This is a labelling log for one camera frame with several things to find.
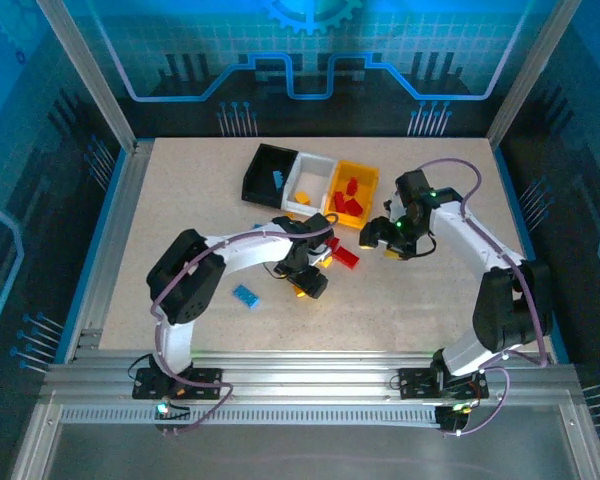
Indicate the red lego brick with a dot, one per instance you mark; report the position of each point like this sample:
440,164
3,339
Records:
340,202
346,258
351,186
333,243
355,207

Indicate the yellow plastic bin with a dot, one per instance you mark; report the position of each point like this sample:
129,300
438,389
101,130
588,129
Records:
365,175

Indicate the white plastic bin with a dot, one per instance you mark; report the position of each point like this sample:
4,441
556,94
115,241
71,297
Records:
315,172

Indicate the black plastic bin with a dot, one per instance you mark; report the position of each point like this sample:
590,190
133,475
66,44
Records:
260,175

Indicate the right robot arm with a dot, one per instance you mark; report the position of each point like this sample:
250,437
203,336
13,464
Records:
510,310

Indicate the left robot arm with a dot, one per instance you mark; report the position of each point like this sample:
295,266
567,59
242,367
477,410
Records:
190,285

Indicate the blue printed side panel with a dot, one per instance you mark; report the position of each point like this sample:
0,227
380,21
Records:
580,175
20,150

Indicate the grey metal sheet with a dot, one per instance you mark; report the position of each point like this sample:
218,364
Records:
300,450

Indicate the small black controller box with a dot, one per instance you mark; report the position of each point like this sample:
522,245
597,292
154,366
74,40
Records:
452,417
172,417

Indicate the blue printed back panel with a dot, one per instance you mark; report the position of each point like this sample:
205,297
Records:
300,30

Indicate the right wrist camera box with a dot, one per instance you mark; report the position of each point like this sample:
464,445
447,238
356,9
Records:
393,207

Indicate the aluminium front frame rail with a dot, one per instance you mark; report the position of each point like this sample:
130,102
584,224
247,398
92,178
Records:
305,372

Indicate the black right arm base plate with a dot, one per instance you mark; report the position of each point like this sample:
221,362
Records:
415,385

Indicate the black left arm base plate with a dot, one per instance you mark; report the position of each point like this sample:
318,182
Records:
205,385

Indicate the aluminium corner post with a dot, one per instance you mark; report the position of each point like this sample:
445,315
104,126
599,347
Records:
87,75
525,75

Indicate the aluminium side frame rail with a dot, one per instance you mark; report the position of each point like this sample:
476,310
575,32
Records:
125,200

